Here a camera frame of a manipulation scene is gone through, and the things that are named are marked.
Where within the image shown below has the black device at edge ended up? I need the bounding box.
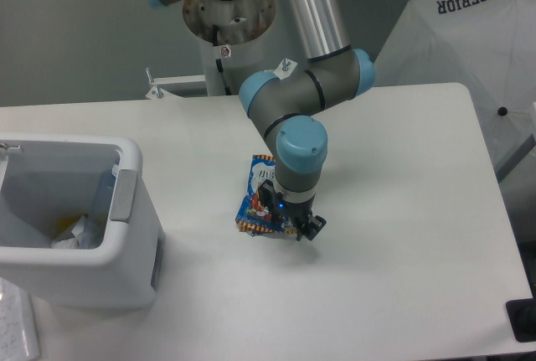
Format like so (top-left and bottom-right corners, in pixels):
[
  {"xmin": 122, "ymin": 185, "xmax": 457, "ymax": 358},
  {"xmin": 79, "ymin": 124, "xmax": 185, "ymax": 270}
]
[{"xmin": 506, "ymin": 298, "xmax": 535, "ymax": 343}]

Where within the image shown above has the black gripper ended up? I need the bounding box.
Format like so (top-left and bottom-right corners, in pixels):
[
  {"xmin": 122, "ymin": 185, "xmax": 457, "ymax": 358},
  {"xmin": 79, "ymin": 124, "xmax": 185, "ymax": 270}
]
[{"xmin": 257, "ymin": 182, "xmax": 326, "ymax": 241}]

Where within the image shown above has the white metal bracket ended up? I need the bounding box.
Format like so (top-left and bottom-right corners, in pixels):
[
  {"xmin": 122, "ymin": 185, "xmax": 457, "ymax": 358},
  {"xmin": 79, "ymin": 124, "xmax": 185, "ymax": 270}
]
[
  {"xmin": 146, "ymin": 68, "xmax": 208, "ymax": 100},
  {"xmin": 267, "ymin": 58, "xmax": 298, "ymax": 80}
]

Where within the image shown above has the white metal bracket left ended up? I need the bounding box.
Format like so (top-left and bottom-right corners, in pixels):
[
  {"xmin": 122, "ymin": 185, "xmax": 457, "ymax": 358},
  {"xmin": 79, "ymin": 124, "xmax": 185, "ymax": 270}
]
[{"xmin": 146, "ymin": 68, "xmax": 208, "ymax": 100}]

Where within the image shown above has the white superior umbrella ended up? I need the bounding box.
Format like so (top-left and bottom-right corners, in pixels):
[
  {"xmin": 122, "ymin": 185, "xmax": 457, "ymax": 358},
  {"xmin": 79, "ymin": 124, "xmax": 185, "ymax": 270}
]
[{"xmin": 375, "ymin": 0, "xmax": 535, "ymax": 170}]

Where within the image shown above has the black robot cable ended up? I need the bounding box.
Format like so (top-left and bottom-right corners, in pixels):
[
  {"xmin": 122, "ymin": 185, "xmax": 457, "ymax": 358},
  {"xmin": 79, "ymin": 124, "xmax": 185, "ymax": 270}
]
[{"xmin": 211, "ymin": 23, "xmax": 232, "ymax": 96}]

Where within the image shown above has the handwritten paper sheet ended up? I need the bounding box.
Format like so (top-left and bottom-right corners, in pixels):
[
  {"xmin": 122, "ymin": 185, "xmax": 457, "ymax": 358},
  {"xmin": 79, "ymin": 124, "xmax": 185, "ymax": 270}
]
[{"xmin": 1, "ymin": 279, "xmax": 41, "ymax": 360}]

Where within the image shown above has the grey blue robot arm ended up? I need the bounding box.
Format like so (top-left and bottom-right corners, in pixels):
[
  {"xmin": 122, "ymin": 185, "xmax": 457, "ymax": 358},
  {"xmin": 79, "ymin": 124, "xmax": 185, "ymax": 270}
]
[{"xmin": 147, "ymin": 0, "xmax": 375, "ymax": 240}]

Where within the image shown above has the blue raccoon snack bag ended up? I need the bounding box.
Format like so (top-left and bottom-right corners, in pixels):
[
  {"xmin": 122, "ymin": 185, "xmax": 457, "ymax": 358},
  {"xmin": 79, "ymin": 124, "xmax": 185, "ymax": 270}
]
[{"xmin": 235, "ymin": 155, "xmax": 297, "ymax": 236}]

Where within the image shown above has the white metal bracket middle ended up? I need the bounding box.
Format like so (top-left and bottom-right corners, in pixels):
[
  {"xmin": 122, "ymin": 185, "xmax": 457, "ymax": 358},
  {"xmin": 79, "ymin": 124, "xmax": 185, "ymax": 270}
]
[{"xmin": 267, "ymin": 58, "xmax": 298, "ymax": 80}]

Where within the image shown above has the yellow trash piece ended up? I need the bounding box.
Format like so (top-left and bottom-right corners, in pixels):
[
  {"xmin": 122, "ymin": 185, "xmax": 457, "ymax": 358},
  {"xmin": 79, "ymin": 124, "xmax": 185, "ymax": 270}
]
[{"xmin": 56, "ymin": 215, "xmax": 80, "ymax": 236}]

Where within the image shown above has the crushed clear plastic bottle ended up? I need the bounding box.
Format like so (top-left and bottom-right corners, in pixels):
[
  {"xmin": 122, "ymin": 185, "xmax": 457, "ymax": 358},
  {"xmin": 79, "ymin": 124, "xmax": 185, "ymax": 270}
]
[{"xmin": 80, "ymin": 164, "xmax": 119, "ymax": 250}]

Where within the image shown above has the white plastic trash can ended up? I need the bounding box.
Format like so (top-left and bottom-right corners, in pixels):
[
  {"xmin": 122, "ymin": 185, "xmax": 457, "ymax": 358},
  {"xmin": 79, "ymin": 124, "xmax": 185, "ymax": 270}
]
[{"xmin": 1, "ymin": 132, "xmax": 165, "ymax": 308}]

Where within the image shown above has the white crumpled tissue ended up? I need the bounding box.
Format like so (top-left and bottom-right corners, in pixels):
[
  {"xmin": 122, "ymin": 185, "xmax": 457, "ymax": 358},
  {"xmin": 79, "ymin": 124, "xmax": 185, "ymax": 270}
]
[{"xmin": 51, "ymin": 215, "xmax": 86, "ymax": 249}]

